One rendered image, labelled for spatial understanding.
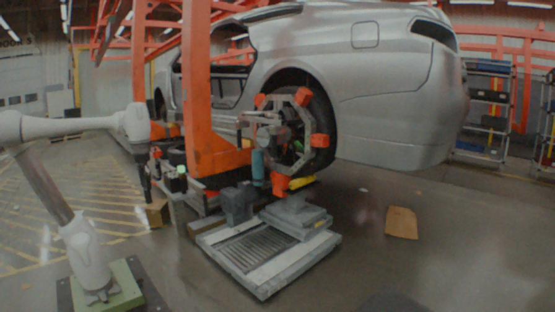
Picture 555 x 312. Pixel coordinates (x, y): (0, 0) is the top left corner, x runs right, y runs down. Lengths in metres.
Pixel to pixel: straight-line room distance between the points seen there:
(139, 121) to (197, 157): 0.86
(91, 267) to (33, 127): 0.57
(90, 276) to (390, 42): 1.73
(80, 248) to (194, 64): 1.31
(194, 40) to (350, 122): 1.17
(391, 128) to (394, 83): 0.23
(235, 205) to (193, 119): 0.70
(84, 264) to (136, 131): 0.58
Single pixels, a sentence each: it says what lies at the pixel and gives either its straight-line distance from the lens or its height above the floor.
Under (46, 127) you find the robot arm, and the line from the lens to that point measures 1.01.
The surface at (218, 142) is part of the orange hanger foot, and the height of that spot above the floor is 0.76.
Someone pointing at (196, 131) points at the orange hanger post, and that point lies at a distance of 1.76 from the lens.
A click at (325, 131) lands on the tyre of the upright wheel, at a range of 1.50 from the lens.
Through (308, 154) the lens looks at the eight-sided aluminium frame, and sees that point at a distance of 1.49.
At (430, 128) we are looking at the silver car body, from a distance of 1.31.
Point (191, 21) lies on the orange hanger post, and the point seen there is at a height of 1.65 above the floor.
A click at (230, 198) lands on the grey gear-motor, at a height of 0.38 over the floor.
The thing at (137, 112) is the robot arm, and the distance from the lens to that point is 1.02.
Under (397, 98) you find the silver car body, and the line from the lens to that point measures 1.30.
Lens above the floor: 1.13
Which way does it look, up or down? 15 degrees down
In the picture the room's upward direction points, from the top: straight up
